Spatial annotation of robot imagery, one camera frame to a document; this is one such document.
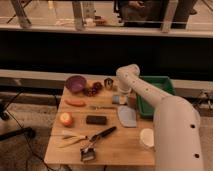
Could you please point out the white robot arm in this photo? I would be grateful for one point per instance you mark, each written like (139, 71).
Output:
(176, 123)

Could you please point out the purple bowl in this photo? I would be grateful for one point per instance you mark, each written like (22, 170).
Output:
(76, 83)

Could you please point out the dark red grapes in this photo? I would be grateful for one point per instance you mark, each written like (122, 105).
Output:
(93, 90)

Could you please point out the metal fork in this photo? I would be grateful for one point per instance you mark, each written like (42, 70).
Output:
(101, 107)

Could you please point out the black rectangular block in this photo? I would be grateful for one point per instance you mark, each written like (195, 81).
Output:
(98, 120)

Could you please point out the orange carrot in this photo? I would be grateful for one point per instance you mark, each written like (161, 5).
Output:
(75, 103)

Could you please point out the green plastic tray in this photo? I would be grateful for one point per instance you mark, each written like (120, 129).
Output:
(150, 92)

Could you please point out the red yellow apple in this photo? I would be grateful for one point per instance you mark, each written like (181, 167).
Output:
(66, 119)

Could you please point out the white cup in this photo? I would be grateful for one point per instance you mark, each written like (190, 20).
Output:
(146, 138)

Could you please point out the seated person in background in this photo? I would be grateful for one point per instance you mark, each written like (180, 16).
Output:
(140, 13)

